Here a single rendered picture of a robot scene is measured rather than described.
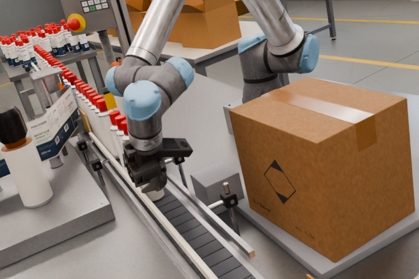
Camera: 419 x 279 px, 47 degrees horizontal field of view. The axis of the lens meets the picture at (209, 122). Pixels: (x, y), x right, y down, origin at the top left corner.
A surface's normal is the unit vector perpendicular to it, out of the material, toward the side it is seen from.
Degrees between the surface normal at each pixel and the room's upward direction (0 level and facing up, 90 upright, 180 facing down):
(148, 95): 29
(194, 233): 0
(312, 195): 90
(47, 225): 0
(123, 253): 0
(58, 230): 90
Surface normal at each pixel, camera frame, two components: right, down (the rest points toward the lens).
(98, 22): -0.15, 0.40
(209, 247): -0.22, -0.91
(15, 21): 0.55, 0.20
